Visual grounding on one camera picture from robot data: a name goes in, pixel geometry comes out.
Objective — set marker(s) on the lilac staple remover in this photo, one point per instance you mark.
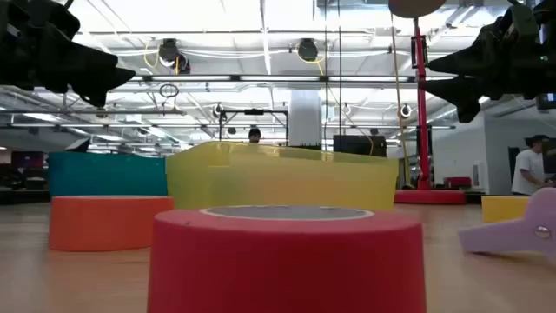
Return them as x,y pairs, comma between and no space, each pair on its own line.
512,237

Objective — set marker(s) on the black metal frame rig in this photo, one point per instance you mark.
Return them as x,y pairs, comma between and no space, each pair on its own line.
254,111

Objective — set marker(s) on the orange tape roll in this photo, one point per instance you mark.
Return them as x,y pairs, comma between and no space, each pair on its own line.
108,224

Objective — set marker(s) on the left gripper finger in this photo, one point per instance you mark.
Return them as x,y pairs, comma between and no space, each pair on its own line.
95,74
61,19

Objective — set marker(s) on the small ceiling reel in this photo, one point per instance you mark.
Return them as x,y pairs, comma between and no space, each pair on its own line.
405,111
217,110

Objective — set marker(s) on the red tape roll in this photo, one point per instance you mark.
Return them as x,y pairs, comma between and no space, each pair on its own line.
282,261

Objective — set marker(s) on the black angled panel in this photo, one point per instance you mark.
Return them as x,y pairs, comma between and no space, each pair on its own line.
79,145

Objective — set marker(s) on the blue plastic bin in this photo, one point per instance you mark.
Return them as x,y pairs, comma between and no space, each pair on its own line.
108,174

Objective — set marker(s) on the red box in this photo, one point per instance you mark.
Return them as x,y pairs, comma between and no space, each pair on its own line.
457,182

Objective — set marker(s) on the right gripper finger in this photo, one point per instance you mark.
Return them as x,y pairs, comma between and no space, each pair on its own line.
469,91
482,58

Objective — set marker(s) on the person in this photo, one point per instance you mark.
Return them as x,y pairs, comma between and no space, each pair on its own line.
254,135
527,169

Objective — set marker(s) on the black background monitor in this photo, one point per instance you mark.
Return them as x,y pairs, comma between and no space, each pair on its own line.
358,145

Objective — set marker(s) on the white building column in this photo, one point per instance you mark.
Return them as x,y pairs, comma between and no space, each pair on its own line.
305,117

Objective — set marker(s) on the yellow tape roll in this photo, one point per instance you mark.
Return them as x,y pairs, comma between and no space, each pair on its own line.
504,209

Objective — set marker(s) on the yellow translucent plastic bin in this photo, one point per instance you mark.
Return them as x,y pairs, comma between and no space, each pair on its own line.
282,178

